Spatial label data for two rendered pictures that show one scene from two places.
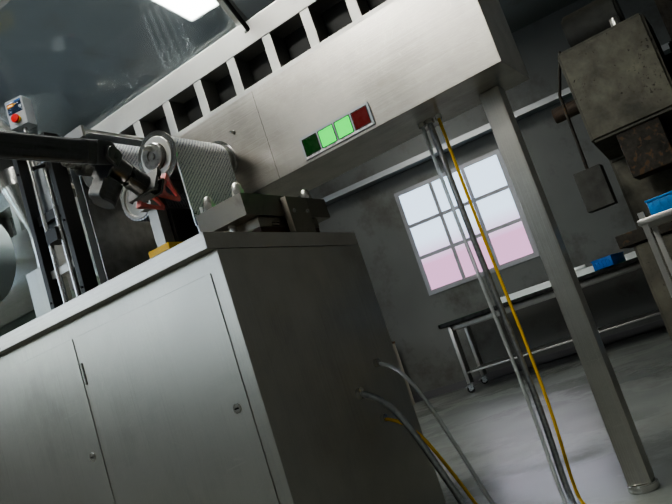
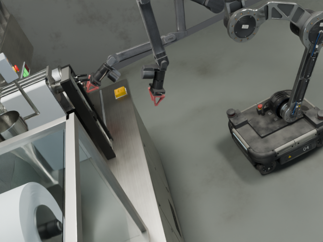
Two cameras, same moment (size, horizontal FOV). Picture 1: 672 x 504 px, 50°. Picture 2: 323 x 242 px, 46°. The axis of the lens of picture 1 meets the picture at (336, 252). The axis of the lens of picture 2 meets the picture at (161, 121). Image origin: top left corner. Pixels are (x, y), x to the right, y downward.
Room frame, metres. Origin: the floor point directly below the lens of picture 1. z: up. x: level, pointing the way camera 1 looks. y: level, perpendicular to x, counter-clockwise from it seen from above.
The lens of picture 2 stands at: (2.44, 2.39, 2.24)
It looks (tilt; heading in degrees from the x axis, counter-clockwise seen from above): 38 degrees down; 244
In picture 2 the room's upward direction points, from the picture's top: 24 degrees counter-clockwise
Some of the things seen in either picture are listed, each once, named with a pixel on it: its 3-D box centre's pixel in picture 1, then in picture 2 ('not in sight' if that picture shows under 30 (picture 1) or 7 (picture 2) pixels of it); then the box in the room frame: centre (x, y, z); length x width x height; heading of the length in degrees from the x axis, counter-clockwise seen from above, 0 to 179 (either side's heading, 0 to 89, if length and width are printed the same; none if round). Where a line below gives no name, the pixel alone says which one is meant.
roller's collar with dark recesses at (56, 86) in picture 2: (87, 165); (59, 86); (2.01, 0.62, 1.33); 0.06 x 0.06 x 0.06; 60
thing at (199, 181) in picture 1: (215, 195); not in sight; (1.98, 0.28, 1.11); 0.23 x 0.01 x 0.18; 150
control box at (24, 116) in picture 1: (19, 113); (7, 66); (2.21, 0.85, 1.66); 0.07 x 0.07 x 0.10; 76
